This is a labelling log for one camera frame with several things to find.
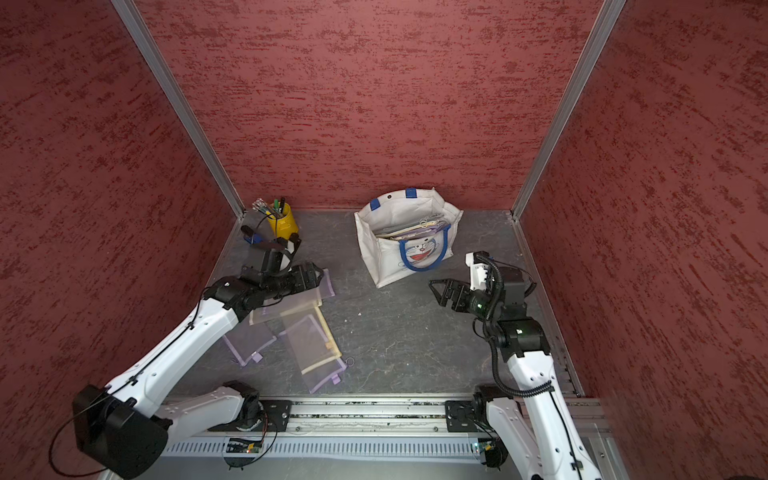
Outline aluminium front rail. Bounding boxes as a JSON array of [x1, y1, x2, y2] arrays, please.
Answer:
[[125, 394, 610, 439]]

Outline blue stapler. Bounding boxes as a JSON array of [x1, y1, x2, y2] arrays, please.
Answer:
[[240, 225, 265, 249]]

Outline white canvas Doraemon tote bag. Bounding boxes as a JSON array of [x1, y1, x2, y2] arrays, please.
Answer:
[[354, 188, 463, 288]]

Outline purple trim mesh pouch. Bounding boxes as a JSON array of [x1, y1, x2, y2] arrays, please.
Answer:
[[247, 269, 335, 325]]

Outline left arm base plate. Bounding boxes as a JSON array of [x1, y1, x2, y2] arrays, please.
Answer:
[[208, 399, 294, 434]]

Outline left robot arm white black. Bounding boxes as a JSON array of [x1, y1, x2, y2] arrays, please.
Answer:
[[69, 233, 324, 479]]

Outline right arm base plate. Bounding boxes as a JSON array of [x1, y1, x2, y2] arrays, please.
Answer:
[[444, 398, 495, 433]]

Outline corner aluminium post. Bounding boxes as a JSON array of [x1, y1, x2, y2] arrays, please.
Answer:
[[511, 0, 626, 222], [111, 0, 246, 220]]

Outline right corner aluminium post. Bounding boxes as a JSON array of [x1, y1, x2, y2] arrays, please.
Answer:
[[511, 0, 626, 222]]

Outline yellow pen cup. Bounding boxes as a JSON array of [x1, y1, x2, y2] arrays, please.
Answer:
[[266, 203, 299, 239]]

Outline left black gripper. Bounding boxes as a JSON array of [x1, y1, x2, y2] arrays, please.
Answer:
[[264, 262, 326, 299]]

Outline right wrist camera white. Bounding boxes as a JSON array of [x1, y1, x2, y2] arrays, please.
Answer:
[[465, 251, 493, 291]]

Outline pens in cup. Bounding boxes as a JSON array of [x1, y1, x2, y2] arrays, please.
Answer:
[[252, 198, 286, 220]]

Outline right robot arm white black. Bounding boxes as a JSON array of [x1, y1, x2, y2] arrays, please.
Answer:
[[429, 255, 602, 479]]

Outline left corner aluminium post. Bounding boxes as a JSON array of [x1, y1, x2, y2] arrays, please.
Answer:
[[111, 0, 246, 220]]

